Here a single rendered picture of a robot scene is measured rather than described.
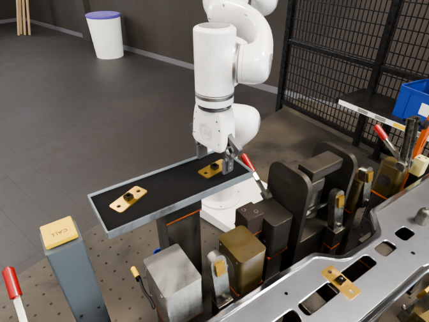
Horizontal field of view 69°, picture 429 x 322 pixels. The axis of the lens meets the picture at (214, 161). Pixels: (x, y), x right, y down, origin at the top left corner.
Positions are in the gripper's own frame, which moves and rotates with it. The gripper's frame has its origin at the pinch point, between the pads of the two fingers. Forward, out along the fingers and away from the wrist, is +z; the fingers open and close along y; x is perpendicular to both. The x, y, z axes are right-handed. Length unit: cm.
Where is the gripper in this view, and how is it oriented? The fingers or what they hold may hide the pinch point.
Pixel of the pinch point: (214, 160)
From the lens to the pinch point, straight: 78.1
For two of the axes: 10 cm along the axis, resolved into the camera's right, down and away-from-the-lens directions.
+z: 0.0, 8.3, 5.6
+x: 7.3, -3.9, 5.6
